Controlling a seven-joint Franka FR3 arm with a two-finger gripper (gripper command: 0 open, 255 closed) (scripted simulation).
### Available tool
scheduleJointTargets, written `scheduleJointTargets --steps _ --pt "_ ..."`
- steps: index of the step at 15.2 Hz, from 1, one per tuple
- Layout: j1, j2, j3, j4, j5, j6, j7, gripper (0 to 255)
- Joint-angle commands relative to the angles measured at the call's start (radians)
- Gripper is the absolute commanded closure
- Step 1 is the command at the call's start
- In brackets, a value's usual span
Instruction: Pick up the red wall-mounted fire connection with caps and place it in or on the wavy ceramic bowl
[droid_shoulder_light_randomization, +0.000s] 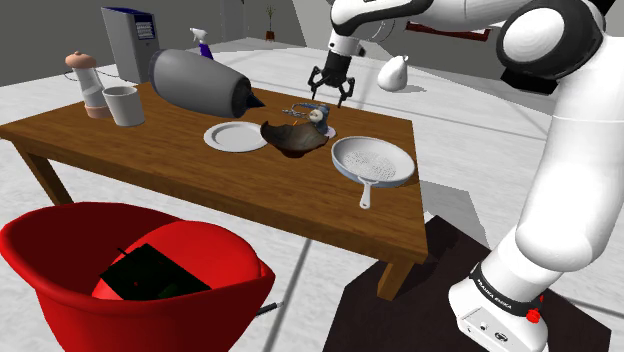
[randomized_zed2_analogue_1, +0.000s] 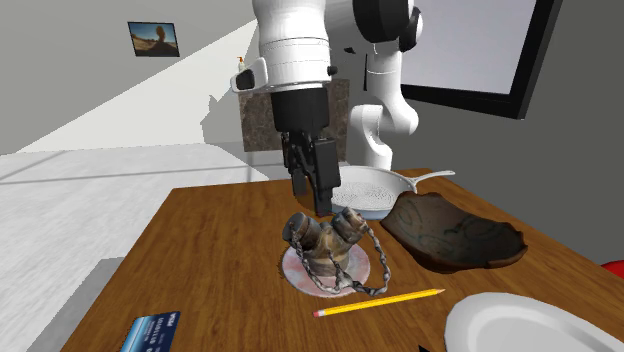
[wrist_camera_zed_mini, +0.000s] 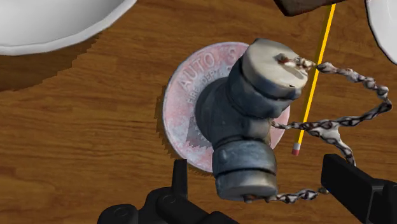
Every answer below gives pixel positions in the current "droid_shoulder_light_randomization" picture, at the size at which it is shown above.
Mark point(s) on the brown wooden table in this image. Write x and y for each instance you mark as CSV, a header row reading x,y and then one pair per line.
x,y
195,175

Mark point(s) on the white plate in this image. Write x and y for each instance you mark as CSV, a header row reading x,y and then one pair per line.
x,y
234,136

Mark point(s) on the dark robot stand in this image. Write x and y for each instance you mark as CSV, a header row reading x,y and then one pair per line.
x,y
390,317

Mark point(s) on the white frying pan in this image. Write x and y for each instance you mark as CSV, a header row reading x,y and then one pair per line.
x,y
373,163

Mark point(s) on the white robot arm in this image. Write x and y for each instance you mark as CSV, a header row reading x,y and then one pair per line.
x,y
570,161

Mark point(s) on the clear grinder with pink cap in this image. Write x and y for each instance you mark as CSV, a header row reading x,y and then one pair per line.
x,y
90,88

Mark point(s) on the blue and white figure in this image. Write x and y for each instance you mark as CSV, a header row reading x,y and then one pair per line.
x,y
320,117

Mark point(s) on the grey box appliance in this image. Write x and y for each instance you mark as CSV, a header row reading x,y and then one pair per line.
x,y
129,48

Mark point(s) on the white pear-shaped vase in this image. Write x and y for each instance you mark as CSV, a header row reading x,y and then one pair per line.
x,y
392,75

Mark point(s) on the white cup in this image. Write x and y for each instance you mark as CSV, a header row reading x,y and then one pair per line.
x,y
124,107

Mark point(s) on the purple spray bottle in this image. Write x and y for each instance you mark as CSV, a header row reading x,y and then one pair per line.
x,y
204,48

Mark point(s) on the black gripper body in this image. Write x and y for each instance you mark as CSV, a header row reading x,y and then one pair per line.
x,y
336,68

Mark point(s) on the black flat book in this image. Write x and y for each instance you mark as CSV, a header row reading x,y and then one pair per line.
x,y
146,278

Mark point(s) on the dark brown bowl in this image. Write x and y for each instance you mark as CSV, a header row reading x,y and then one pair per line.
x,y
292,140

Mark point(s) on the red armchair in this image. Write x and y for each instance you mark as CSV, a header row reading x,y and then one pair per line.
x,y
58,244

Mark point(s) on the small silver metal thing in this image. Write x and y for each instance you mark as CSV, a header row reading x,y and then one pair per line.
x,y
294,112

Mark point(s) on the large grey cone-shaped appliance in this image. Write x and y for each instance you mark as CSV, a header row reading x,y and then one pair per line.
x,y
195,83

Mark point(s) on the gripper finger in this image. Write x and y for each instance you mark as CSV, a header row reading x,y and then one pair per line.
x,y
312,80
350,90

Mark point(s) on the potted plant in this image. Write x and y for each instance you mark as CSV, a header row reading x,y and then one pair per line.
x,y
270,33

